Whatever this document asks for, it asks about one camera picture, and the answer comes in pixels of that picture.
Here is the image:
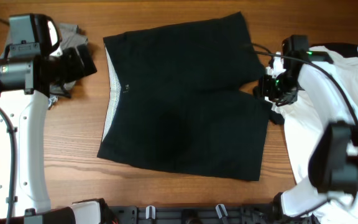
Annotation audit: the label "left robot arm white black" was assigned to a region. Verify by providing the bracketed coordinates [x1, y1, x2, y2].
[0, 14, 104, 223]

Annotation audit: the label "white t-shirt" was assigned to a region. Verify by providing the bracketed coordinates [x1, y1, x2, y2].
[272, 46, 358, 223]

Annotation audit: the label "black shorts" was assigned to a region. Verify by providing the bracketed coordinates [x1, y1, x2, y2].
[98, 12, 272, 181]

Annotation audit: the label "folded grey trousers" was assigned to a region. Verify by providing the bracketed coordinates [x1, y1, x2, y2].
[48, 23, 88, 109]

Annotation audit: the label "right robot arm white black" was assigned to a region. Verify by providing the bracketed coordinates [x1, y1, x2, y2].
[255, 44, 358, 223]

